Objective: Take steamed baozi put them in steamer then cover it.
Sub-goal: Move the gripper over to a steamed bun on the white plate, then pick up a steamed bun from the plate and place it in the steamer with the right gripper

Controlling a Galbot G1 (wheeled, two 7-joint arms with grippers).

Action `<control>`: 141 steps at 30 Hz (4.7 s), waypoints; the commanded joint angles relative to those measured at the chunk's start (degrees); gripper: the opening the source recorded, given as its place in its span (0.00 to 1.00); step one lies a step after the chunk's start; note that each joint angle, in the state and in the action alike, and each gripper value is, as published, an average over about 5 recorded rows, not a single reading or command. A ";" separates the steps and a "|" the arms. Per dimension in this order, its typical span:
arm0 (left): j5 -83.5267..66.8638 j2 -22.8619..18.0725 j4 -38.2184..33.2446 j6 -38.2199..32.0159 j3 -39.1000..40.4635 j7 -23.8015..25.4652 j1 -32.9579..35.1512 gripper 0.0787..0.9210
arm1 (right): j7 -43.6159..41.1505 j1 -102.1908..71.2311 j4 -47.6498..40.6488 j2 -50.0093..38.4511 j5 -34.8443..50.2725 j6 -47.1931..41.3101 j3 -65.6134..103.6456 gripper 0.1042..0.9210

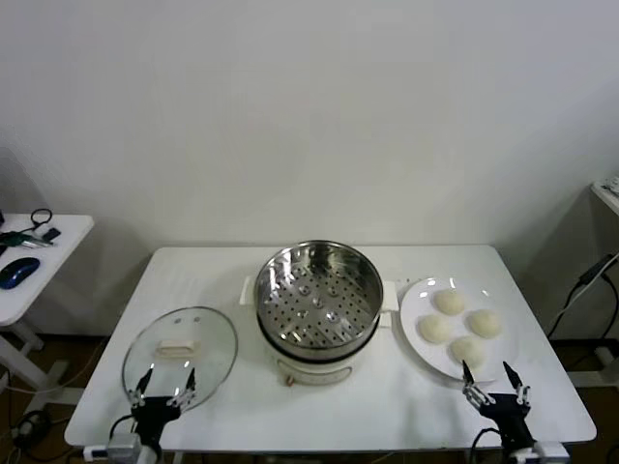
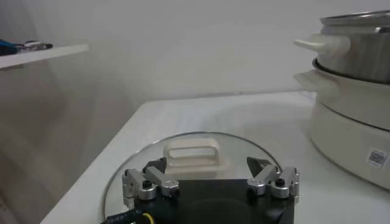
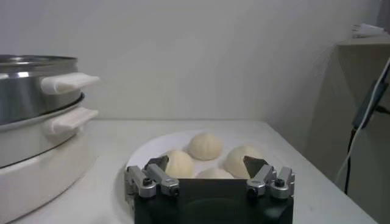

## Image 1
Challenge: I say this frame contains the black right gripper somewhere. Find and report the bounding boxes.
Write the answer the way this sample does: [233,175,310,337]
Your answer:
[460,359,537,454]

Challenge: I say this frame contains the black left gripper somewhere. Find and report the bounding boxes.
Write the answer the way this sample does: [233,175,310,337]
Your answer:
[126,364,199,451]

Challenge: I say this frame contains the white steamed baozi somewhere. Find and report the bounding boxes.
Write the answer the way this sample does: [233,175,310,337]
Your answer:
[464,308,502,338]
[449,336,486,371]
[417,313,453,345]
[432,288,466,317]

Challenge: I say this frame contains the round glass lid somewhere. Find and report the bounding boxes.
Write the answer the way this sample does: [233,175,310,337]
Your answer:
[120,305,239,416]

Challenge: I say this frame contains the perforated steel steamer basket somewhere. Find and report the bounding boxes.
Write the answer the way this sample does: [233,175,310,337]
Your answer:
[240,239,398,360]

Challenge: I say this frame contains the white round plate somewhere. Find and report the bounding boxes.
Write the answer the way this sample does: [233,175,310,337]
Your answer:
[398,275,519,383]

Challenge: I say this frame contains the white electric cooker base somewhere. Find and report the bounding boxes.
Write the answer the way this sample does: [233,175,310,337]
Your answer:
[255,308,394,388]

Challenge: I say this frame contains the black power adapter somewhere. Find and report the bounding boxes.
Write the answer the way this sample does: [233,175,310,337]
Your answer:
[577,253,618,287]

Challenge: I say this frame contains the white side table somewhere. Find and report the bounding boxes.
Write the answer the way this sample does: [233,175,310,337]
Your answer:
[0,214,96,402]

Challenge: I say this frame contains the blue computer mouse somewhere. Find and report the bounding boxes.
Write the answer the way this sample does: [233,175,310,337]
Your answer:
[0,256,42,291]

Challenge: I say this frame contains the white shelf table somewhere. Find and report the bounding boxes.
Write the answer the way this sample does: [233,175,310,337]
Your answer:
[589,181,619,217]

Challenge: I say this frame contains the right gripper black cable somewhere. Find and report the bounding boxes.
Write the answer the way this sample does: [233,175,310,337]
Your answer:
[470,427,502,464]

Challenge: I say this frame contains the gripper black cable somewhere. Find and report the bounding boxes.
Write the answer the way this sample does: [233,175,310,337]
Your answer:
[108,414,137,449]
[470,427,502,464]

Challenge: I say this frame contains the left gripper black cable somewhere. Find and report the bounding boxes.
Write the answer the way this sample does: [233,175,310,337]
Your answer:
[108,414,137,449]

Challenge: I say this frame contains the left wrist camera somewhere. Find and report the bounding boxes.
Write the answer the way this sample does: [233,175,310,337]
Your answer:
[82,432,142,461]

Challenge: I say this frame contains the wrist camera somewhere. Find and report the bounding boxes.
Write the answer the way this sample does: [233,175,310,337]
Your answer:
[531,442,571,463]
[82,432,142,461]

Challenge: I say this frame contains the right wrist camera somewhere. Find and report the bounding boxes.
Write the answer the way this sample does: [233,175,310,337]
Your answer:
[531,442,571,463]

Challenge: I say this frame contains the white floor cable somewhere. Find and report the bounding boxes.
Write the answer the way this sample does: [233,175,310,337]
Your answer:
[0,335,110,395]

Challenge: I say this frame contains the thin black cable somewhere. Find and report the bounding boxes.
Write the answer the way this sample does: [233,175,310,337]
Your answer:
[565,282,619,352]

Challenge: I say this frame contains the black floor cable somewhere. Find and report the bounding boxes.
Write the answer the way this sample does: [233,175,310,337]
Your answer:
[0,408,69,463]

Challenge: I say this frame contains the black loop cord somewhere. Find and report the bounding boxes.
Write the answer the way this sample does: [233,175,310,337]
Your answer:
[18,208,54,233]

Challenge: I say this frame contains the green handled tool set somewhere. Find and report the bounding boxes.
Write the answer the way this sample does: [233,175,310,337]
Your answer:
[0,230,54,248]

